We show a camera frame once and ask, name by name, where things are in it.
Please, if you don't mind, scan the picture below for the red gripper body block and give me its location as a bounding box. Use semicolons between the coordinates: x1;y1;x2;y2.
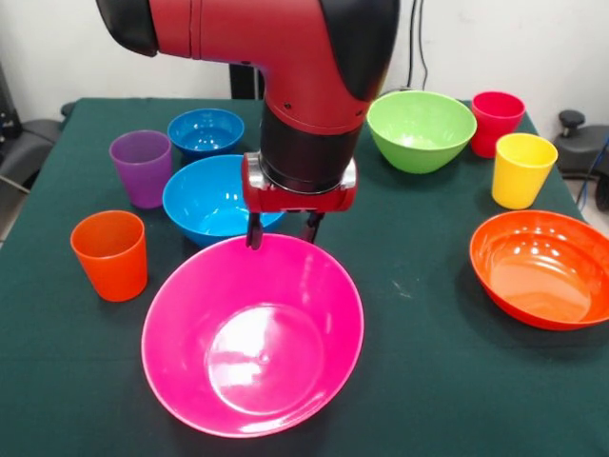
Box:
240;151;360;215

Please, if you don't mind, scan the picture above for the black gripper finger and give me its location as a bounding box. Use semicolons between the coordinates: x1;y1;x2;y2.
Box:
299;210;326;246
245;211;265;251

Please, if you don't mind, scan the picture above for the pink large plastic bowl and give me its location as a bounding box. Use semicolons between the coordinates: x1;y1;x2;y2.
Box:
141;232;366;439

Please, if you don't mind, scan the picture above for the light blue medium bowl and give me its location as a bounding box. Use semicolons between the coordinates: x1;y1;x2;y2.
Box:
162;153;287;248

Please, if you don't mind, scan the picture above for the dark blue small bowl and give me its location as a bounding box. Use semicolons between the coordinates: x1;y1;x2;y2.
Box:
167;108;246;162

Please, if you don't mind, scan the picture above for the purple plastic cup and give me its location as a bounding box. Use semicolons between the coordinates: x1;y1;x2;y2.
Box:
108;129;173;210

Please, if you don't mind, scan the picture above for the orange plastic cup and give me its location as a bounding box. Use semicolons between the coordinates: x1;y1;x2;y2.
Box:
69;209;149;304

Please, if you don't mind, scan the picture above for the crimson plastic cup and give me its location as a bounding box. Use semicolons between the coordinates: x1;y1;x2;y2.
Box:
470;90;527;159

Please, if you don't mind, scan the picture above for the lemon yellow plastic cup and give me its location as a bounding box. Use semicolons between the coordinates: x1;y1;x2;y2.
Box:
491;132;560;210

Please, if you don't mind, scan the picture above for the orange shallow plastic bowl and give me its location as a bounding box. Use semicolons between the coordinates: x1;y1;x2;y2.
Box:
469;209;609;332

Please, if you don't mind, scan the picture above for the dark green tablecloth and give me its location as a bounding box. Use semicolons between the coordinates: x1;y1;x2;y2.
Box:
0;97;609;457

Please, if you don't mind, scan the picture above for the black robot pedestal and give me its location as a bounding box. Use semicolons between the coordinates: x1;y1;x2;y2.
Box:
229;60;265;101

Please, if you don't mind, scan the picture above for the black wall cable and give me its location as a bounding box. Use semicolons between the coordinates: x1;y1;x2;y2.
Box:
408;0;429;92

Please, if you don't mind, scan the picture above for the black pedestal foot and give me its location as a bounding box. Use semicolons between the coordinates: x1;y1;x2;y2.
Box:
0;118;63;191
551;109;609;178

